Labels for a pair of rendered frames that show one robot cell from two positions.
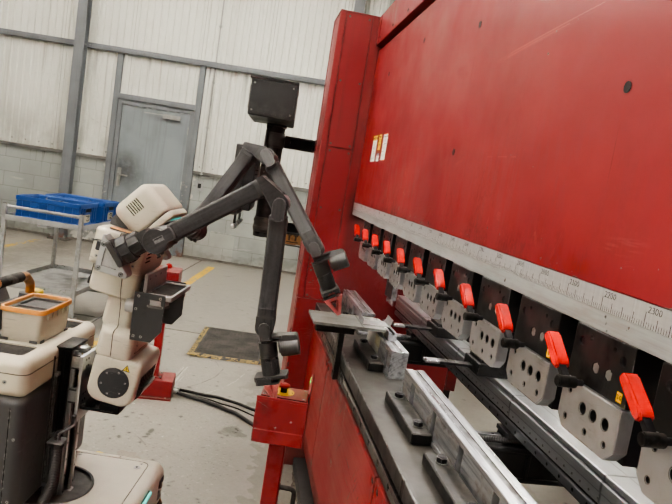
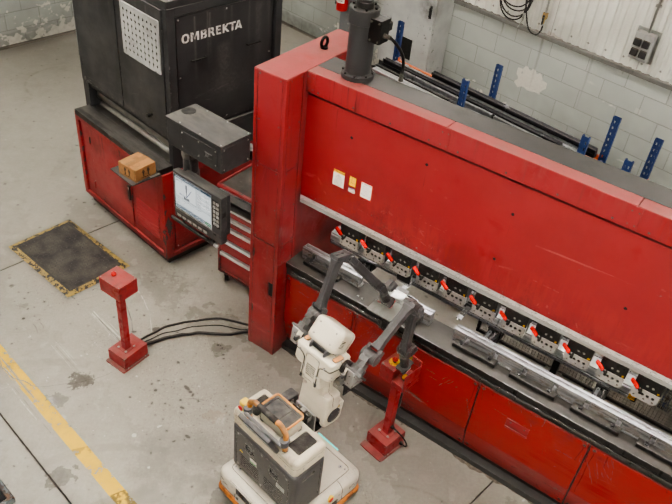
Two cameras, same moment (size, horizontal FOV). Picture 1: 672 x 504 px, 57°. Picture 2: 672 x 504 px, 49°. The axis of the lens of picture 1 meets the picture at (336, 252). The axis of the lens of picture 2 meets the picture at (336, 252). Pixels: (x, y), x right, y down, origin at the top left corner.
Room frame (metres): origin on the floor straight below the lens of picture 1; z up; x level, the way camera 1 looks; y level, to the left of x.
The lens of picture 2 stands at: (0.18, 2.85, 4.21)
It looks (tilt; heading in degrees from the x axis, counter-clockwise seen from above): 39 degrees down; 311
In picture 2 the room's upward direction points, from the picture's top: 7 degrees clockwise
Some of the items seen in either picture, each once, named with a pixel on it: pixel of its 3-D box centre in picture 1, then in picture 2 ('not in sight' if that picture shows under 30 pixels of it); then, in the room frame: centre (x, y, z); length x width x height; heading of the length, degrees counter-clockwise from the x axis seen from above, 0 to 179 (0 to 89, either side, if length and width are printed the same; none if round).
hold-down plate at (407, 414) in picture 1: (406, 416); (474, 353); (1.63, -0.26, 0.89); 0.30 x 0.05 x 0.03; 9
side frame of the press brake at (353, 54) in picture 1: (381, 254); (302, 203); (3.23, -0.24, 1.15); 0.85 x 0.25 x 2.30; 99
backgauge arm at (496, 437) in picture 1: (547, 456); (501, 324); (1.70, -0.69, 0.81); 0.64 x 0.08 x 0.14; 99
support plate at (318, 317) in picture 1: (346, 320); (389, 304); (2.21, -0.08, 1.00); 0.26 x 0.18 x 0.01; 99
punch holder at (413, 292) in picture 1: (425, 273); (458, 289); (1.86, -0.28, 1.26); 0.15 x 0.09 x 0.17; 9
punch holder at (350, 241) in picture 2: (373, 242); (352, 235); (2.65, -0.15, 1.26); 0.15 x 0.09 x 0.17; 9
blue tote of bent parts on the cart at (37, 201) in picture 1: (57, 210); not in sight; (4.78, 2.21, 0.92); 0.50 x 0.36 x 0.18; 90
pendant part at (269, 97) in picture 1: (265, 163); (208, 182); (3.40, 0.46, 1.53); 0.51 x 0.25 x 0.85; 5
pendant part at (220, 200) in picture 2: (246, 180); (203, 204); (3.34, 0.54, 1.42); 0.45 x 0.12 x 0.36; 5
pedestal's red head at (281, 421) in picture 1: (283, 406); (400, 368); (1.92, 0.09, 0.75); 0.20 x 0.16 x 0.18; 179
